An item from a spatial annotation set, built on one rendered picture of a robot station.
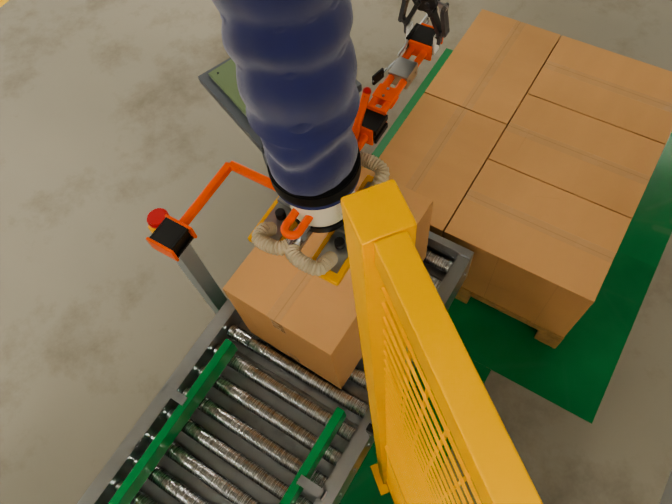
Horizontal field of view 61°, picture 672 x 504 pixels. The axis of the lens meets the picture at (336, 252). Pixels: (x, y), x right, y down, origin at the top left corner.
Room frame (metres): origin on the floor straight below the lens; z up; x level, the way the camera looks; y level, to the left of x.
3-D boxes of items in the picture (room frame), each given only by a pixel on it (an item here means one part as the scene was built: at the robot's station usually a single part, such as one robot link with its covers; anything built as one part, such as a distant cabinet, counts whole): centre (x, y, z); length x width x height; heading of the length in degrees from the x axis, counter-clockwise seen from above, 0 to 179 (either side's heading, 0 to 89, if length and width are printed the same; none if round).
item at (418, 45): (1.29, -0.38, 1.27); 0.08 x 0.07 x 0.05; 140
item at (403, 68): (1.19, -0.29, 1.26); 0.07 x 0.07 x 0.04; 50
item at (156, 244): (0.77, 0.41, 1.27); 0.09 x 0.08 x 0.05; 50
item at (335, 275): (0.77, -0.06, 1.16); 0.34 x 0.10 x 0.05; 140
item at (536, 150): (1.41, -0.89, 0.34); 1.20 x 1.00 x 0.40; 139
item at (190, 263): (1.00, 0.53, 0.50); 0.07 x 0.07 x 1.00; 49
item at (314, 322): (0.84, 0.01, 0.75); 0.60 x 0.40 x 0.40; 138
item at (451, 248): (1.10, -0.23, 0.58); 0.70 x 0.03 x 0.06; 49
